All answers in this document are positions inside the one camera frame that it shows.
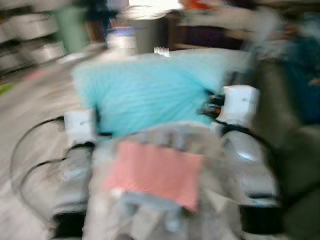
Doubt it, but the turquoise dotted pillow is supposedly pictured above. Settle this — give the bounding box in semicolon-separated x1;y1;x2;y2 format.
72;48;251;139

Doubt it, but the colourful clothes pile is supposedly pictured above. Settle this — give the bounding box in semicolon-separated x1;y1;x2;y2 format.
180;0;211;11

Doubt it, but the white storage shelf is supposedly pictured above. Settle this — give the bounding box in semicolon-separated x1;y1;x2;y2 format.
0;10;66;76

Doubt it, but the teal storage box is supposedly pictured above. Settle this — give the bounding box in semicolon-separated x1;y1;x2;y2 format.
285;30;320;126

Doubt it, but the red square seat pad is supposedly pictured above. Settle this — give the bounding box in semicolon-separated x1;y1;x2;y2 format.
102;140;205;212

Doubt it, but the grey lidded bin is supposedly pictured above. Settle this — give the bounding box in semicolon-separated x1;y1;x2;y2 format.
120;7;168;55

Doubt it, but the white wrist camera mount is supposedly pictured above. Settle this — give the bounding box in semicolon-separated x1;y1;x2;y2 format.
220;85;261;126
64;109;97;146

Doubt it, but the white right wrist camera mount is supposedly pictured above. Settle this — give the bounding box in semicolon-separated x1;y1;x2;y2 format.
220;85;261;126

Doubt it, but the grey-green leather sofa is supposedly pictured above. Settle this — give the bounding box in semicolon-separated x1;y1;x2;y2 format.
252;60;320;240

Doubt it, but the purple sofa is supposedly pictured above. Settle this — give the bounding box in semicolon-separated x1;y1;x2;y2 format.
167;12;261;51

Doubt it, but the pale green tall container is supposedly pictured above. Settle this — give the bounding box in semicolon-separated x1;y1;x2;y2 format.
55;5;92;53

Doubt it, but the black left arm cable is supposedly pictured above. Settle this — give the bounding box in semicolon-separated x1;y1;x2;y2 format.
10;116;68;221

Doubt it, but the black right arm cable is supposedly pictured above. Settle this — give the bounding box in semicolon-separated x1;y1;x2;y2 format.
200;95;282;201

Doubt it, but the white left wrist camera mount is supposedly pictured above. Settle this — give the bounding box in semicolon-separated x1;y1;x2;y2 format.
64;109;97;146

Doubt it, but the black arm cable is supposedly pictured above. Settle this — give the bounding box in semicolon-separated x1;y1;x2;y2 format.
10;116;68;221
200;95;282;201

